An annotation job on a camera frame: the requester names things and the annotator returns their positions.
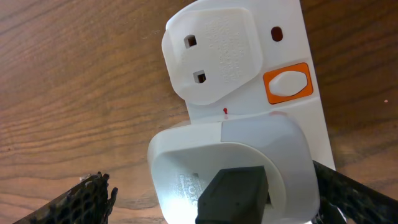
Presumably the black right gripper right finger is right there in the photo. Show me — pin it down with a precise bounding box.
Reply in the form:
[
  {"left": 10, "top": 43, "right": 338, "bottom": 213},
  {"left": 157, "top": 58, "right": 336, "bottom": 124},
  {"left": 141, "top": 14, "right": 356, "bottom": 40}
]
[{"left": 311, "top": 161, "right": 397, "bottom": 224}]

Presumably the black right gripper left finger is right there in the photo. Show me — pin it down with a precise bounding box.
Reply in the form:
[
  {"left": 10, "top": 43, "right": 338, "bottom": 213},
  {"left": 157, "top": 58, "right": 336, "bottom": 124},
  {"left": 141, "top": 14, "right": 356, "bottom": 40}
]
[{"left": 15, "top": 172, "right": 118, "bottom": 224}]

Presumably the white USB charger adapter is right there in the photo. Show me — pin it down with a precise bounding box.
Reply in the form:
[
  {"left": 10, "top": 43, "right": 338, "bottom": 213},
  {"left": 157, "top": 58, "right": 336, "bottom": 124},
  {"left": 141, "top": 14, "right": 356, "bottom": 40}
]
[{"left": 147, "top": 114, "right": 320, "bottom": 223}]

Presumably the white power strip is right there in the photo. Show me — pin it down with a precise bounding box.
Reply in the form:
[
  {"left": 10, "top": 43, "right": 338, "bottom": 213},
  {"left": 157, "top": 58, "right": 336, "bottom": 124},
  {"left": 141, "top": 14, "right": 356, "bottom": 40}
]
[{"left": 162, "top": 1, "right": 335, "bottom": 168}]

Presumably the black USB charger cable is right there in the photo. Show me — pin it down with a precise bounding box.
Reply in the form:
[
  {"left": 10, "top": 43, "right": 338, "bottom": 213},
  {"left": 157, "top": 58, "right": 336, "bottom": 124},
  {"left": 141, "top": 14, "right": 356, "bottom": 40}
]
[{"left": 195, "top": 166, "right": 270, "bottom": 224}]

